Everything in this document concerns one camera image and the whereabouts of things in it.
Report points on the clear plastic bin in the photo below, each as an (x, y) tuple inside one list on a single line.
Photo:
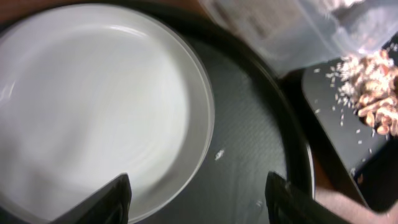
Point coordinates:
[(292, 34)]

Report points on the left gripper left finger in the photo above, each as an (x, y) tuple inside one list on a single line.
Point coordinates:
[(108, 205)]

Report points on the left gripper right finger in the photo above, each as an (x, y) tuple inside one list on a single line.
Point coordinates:
[(286, 202)]

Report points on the round black serving tray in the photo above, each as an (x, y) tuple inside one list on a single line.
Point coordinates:
[(255, 131)]

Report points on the grey round plate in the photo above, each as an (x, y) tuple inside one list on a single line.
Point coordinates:
[(91, 91)]

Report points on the food scraps and rice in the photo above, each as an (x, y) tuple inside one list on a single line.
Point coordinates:
[(355, 101)]

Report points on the black rectangular tray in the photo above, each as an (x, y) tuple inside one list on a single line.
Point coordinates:
[(358, 158)]

